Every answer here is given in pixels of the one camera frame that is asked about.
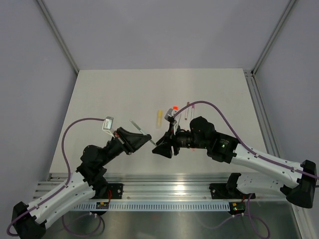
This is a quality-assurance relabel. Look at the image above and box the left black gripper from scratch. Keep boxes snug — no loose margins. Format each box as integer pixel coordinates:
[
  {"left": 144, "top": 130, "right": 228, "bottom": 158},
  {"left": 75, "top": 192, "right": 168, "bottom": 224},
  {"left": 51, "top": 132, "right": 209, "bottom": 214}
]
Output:
[{"left": 100, "top": 127, "right": 151, "bottom": 166}]

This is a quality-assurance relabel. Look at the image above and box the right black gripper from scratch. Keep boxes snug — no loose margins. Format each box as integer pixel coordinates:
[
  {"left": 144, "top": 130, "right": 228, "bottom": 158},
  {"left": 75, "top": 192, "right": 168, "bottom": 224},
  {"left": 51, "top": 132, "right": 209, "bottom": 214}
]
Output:
[{"left": 153, "top": 122, "right": 209, "bottom": 158}]

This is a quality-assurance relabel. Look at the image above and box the green white pen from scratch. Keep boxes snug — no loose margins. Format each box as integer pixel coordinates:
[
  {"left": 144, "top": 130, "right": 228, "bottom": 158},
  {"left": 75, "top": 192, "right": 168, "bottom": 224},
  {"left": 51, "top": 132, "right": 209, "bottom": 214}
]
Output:
[{"left": 130, "top": 119, "right": 156, "bottom": 146}]

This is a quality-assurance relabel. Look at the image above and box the yellow highlighter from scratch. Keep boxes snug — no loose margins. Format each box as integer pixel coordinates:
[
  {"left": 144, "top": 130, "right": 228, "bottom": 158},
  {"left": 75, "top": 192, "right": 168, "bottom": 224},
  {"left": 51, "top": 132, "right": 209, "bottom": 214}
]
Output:
[{"left": 156, "top": 110, "right": 163, "bottom": 129}]

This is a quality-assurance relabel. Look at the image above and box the brown capped white pen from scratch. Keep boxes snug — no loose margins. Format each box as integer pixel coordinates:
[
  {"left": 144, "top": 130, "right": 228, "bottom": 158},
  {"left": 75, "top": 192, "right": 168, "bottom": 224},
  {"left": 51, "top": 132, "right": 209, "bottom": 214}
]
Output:
[{"left": 184, "top": 102, "right": 190, "bottom": 121}]

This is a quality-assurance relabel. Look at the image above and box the purple white pen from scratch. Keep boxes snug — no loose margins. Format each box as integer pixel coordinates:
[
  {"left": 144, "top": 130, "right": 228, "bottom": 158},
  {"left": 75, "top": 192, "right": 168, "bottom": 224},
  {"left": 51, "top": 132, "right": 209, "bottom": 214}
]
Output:
[{"left": 190, "top": 105, "right": 195, "bottom": 120}]

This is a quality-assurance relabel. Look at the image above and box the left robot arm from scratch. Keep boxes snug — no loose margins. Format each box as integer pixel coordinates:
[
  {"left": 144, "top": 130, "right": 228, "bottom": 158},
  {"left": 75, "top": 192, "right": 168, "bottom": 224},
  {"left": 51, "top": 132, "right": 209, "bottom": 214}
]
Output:
[{"left": 11, "top": 127, "right": 152, "bottom": 239}]

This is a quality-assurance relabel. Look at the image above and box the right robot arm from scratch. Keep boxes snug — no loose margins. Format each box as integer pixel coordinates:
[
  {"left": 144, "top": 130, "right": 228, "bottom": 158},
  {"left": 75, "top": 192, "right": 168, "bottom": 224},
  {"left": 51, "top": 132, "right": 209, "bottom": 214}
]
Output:
[{"left": 152, "top": 117, "right": 317, "bottom": 209}]

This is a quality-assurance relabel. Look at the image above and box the left circuit board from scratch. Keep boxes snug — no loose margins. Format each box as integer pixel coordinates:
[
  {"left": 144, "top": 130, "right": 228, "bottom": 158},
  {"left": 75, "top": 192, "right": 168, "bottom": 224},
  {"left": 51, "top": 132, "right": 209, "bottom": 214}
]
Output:
[{"left": 96, "top": 202, "right": 110, "bottom": 210}]

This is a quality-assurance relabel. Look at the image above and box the circuit board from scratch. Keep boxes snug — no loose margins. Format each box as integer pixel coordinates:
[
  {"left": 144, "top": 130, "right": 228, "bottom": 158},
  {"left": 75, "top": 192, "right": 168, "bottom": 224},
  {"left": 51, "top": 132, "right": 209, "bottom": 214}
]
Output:
[
  {"left": 229, "top": 202, "right": 246, "bottom": 215},
  {"left": 96, "top": 202, "right": 110, "bottom": 210}
]

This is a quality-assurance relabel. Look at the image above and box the right circuit board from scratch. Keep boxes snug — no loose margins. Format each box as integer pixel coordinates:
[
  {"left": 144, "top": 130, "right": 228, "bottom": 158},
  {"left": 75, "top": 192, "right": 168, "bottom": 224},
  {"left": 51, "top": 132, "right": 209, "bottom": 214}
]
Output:
[{"left": 229, "top": 202, "right": 246, "bottom": 215}]

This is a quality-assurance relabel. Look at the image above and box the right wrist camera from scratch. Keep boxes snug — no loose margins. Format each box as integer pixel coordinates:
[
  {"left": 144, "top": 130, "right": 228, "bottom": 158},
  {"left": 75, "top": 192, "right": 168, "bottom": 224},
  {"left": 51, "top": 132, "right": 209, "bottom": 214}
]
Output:
[{"left": 164, "top": 108, "right": 180, "bottom": 134}]

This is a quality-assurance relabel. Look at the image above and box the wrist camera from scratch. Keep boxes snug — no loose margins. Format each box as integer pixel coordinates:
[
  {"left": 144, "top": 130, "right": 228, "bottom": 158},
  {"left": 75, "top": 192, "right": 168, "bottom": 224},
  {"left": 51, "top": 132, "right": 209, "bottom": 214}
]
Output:
[
  {"left": 102, "top": 117, "right": 114, "bottom": 136},
  {"left": 164, "top": 108, "right": 180, "bottom": 134}
]

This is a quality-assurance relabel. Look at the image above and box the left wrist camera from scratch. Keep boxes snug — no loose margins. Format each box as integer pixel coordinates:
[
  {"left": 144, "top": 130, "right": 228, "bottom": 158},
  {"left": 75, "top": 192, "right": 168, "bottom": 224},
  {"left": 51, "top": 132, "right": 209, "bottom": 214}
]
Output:
[{"left": 102, "top": 117, "right": 114, "bottom": 136}]

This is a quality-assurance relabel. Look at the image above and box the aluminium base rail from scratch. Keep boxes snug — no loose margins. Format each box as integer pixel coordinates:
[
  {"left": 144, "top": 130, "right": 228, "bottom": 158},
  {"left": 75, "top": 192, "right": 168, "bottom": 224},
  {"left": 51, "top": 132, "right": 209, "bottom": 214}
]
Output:
[{"left": 37, "top": 173, "right": 304, "bottom": 200}]

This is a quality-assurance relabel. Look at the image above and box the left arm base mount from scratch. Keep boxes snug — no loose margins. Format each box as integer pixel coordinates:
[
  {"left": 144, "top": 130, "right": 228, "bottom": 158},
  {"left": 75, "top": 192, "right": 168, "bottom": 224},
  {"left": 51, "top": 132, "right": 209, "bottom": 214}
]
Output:
[{"left": 93, "top": 177, "right": 124, "bottom": 199}]

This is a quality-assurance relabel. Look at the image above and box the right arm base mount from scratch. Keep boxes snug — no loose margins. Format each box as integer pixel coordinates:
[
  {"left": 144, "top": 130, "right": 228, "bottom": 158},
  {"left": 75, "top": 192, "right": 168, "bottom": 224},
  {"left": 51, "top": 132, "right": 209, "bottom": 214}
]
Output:
[{"left": 209, "top": 173, "right": 251, "bottom": 200}]

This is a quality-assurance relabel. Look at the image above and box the white cable duct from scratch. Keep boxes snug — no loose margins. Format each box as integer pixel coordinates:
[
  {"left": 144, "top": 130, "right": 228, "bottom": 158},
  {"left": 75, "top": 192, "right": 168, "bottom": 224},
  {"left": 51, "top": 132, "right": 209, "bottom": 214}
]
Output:
[{"left": 72, "top": 201, "right": 230, "bottom": 212}]

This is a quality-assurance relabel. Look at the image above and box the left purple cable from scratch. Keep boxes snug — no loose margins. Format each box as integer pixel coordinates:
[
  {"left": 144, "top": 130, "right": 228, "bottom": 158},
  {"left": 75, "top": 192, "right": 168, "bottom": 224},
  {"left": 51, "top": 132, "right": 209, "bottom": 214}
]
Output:
[{"left": 6, "top": 118, "right": 105, "bottom": 237}]

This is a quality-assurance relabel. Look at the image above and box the purple cable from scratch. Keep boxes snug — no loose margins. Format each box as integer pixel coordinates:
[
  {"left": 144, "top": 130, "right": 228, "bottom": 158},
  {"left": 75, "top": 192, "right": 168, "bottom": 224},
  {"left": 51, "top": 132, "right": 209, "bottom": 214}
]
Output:
[
  {"left": 175, "top": 101, "right": 319, "bottom": 180},
  {"left": 6, "top": 118, "right": 105, "bottom": 237}
]

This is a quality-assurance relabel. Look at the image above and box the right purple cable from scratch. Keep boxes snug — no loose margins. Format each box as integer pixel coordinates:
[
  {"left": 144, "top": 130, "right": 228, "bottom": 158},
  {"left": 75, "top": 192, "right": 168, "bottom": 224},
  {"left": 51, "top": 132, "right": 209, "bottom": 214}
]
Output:
[{"left": 175, "top": 101, "right": 319, "bottom": 180}]

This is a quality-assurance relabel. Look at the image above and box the right side aluminium rail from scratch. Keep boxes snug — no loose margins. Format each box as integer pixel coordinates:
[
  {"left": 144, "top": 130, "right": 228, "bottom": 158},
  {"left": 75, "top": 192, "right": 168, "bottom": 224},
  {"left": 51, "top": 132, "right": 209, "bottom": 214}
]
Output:
[{"left": 243, "top": 69, "right": 280, "bottom": 156}]

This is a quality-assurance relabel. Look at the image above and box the left frame post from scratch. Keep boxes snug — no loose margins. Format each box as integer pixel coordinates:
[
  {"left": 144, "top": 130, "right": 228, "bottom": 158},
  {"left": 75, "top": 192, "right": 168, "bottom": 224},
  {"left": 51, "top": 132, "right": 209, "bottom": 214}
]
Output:
[{"left": 35, "top": 0, "right": 80, "bottom": 75}]

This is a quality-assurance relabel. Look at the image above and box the frame post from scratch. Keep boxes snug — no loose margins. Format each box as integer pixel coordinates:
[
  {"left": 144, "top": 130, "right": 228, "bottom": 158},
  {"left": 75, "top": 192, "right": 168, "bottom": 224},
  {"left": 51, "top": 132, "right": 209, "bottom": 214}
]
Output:
[
  {"left": 251, "top": 0, "right": 299, "bottom": 77},
  {"left": 35, "top": 0, "right": 80, "bottom": 75}
]

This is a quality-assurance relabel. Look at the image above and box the right frame post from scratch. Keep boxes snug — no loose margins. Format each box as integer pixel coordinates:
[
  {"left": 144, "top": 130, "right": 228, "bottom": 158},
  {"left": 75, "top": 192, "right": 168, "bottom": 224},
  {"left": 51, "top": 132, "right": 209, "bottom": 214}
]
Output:
[{"left": 251, "top": 0, "right": 299, "bottom": 77}]

